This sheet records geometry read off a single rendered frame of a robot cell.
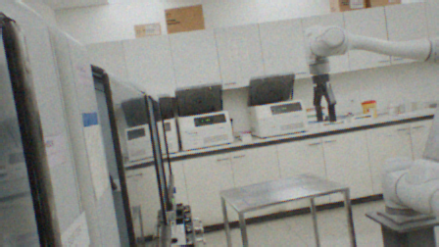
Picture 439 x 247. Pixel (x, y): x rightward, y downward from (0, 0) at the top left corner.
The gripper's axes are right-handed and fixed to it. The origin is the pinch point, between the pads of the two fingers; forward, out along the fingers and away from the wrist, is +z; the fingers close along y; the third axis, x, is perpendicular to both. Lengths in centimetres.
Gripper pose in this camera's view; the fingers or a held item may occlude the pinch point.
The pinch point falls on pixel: (325, 119)
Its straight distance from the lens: 165.8
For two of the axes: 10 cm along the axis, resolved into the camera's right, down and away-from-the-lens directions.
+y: -1.2, -0.4, 9.9
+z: 1.5, 9.9, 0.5
